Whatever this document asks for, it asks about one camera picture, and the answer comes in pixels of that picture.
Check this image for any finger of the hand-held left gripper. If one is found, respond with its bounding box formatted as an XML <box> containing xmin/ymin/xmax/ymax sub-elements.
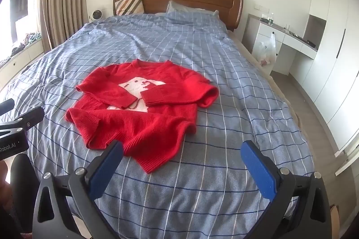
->
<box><xmin>0</xmin><ymin>99</ymin><xmax>15</xmax><ymax>114</ymax></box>
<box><xmin>0</xmin><ymin>106</ymin><xmax>45</xmax><ymax>135</ymax></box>

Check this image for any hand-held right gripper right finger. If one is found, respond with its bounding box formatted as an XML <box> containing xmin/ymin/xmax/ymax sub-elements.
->
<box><xmin>241</xmin><ymin>139</ymin><xmax>333</xmax><ymax>239</ymax></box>

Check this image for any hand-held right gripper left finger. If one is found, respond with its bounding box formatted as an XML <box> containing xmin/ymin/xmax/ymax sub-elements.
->
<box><xmin>32</xmin><ymin>140</ymin><xmax>124</xmax><ymax>239</ymax></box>

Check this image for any red knit sweater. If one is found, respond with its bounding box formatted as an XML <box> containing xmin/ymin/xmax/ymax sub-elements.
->
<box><xmin>65</xmin><ymin>59</ymin><xmax>220</xmax><ymax>174</ymax></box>

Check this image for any person's left forearm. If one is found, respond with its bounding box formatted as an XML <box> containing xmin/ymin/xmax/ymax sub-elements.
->
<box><xmin>10</xmin><ymin>153</ymin><xmax>40</xmax><ymax>239</ymax></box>

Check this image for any dark clothes pile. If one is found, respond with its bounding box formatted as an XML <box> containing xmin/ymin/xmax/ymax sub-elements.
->
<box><xmin>0</xmin><ymin>44</ymin><xmax>26</xmax><ymax>65</ymax></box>

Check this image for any colourful clothes pile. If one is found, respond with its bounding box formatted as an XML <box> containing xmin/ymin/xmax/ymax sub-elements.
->
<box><xmin>17</xmin><ymin>31</ymin><xmax>42</xmax><ymax>46</ymax></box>

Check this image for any white window bench cabinet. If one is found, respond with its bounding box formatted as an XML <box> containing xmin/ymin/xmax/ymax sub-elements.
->
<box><xmin>0</xmin><ymin>41</ymin><xmax>45</xmax><ymax>91</ymax></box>

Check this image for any blue plaid bed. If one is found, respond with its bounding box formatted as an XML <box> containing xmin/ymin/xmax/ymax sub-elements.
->
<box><xmin>0</xmin><ymin>14</ymin><xmax>315</xmax><ymax>239</ymax></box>

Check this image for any white plastic bag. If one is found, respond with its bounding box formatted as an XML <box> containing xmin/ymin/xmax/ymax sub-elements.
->
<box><xmin>254</xmin><ymin>31</ymin><xmax>278</xmax><ymax>67</ymax></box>

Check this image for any white desk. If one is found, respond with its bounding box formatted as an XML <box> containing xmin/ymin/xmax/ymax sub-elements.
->
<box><xmin>243</xmin><ymin>14</ymin><xmax>319</xmax><ymax>77</ymax></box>

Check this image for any white wardrobe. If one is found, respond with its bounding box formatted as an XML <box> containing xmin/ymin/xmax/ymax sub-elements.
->
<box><xmin>289</xmin><ymin>0</ymin><xmax>359</xmax><ymax>152</ymax></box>

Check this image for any striped cushion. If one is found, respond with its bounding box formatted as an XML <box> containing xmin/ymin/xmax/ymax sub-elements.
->
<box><xmin>115</xmin><ymin>0</ymin><xmax>145</xmax><ymax>16</ymax></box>

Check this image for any blue pillow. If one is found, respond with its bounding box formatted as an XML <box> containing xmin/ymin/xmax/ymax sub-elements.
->
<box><xmin>166</xmin><ymin>0</ymin><xmax>220</xmax><ymax>16</ymax></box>

